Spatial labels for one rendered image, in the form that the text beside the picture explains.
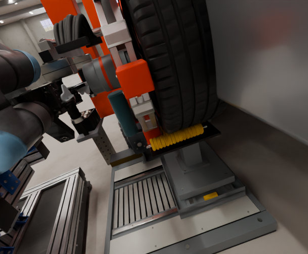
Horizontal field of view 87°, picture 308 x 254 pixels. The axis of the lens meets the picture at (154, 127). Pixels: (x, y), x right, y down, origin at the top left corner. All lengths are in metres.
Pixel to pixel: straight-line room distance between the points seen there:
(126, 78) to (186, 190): 0.67
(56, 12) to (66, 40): 0.70
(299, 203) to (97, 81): 1.14
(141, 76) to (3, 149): 0.27
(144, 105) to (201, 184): 0.56
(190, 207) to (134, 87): 0.69
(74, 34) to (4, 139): 0.35
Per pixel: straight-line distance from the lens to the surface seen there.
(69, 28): 0.57
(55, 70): 0.59
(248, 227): 0.96
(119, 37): 0.47
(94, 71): 0.70
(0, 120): 0.33
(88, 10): 3.19
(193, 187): 0.90
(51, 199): 1.38
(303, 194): 1.21
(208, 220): 0.97
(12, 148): 0.32
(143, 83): 0.39
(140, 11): 0.45
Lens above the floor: 0.92
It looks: 28 degrees down
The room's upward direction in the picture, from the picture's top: 19 degrees counter-clockwise
